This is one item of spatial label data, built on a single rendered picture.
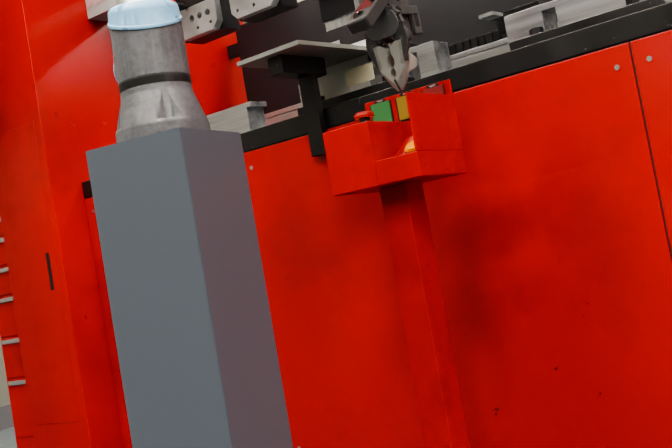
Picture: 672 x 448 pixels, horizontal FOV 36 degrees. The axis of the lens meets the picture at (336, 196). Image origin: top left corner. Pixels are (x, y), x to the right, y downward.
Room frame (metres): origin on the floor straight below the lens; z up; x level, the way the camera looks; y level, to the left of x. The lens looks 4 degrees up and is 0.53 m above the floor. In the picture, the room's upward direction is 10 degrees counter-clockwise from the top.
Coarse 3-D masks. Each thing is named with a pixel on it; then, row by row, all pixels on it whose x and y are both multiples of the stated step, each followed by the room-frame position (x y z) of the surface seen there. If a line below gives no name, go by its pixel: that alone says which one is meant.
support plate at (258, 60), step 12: (276, 48) 2.12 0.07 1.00; (288, 48) 2.10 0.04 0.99; (300, 48) 2.12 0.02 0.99; (312, 48) 2.14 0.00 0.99; (324, 48) 2.16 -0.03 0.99; (336, 48) 2.18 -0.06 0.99; (348, 48) 2.21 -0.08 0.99; (360, 48) 2.24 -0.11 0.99; (252, 60) 2.16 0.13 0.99; (264, 60) 2.18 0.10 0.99; (336, 60) 2.31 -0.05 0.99
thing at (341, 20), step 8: (320, 0) 2.37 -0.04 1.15; (328, 0) 2.36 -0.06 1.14; (336, 0) 2.34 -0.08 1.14; (344, 0) 2.33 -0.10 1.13; (352, 0) 2.32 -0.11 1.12; (320, 8) 2.38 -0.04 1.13; (328, 8) 2.36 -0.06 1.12; (336, 8) 2.35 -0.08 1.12; (344, 8) 2.33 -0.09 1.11; (352, 8) 2.32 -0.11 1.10; (328, 16) 2.36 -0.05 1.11; (336, 16) 2.35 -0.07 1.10; (344, 16) 2.35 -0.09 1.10; (328, 24) 2.38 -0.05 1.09; (336, 24) 2.36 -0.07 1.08; (344, 24) 2.35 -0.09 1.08
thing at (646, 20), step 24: (600, 24) 1.81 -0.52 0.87; (624, 24) 1.79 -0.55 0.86; (648, 24) 1.76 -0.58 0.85; (528, 48) 1.91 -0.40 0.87; (552, 48) 1.88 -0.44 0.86; (576, 48) 1.85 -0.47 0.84; (600, 48) 1.82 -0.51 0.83; (456, 72) 2.01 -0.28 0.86; (480, 72) 1.97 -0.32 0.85; (504, 72) 1.94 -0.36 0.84; (384, 96) 2.12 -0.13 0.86; (288, 120) 2.29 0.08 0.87; (336, 120) 2.20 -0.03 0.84; (264, 144) 2.34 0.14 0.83
